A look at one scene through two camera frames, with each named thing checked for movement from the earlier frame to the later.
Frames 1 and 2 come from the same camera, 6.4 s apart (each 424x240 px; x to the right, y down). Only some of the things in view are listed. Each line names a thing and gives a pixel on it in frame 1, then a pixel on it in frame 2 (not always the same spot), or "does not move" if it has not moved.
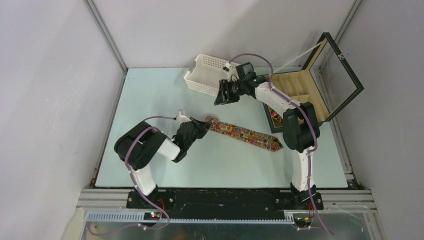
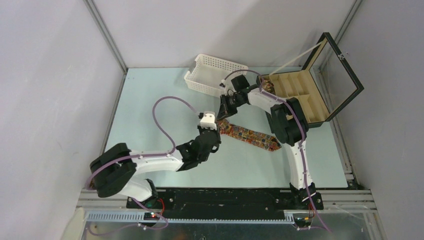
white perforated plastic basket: x=206 y=72 does not move
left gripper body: x=198 y=131 → x=218 y=139
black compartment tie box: x=326 y=82 does not move
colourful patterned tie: x=265 y=141 does not move
